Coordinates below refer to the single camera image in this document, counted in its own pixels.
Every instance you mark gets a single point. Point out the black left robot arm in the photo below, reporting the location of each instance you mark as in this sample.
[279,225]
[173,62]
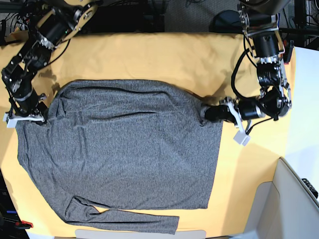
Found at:
[258,20]

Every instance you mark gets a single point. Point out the red black clamp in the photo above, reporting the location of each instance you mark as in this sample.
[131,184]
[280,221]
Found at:
[289,46]
[22,225]

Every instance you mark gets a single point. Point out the red black clamp right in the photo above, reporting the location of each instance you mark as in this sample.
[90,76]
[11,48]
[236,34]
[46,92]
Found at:
[289,46]

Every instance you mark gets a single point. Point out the black round chair base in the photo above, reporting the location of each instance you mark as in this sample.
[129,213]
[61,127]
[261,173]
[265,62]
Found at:
[227,21]

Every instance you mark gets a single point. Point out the black remote control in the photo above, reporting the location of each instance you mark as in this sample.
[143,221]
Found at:
[310,187]

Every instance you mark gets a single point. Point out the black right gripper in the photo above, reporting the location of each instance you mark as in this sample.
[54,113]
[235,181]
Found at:
[33,105]

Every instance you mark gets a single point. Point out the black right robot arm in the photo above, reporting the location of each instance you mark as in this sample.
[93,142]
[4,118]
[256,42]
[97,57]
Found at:
[49,23]

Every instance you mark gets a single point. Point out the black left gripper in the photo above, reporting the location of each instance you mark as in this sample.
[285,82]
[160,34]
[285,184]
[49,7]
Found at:
[247,110]

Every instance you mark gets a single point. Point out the red black clamp left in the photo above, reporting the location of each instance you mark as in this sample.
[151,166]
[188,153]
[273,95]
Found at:
[22,225]

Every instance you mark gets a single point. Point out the grey tray edge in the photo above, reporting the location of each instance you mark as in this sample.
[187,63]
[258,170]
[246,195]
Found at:
[90,234]

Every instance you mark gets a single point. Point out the white plastic bin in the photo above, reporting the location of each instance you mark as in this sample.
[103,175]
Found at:
[283,208]

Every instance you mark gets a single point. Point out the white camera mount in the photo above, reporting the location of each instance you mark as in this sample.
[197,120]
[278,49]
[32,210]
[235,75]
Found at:
[12,120]
[241,137]

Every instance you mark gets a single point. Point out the yellow table cloth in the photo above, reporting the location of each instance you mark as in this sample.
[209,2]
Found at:
[199,63]

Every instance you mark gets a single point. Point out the grey long-sleeve shirt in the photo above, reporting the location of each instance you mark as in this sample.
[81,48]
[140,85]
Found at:
[113,148]

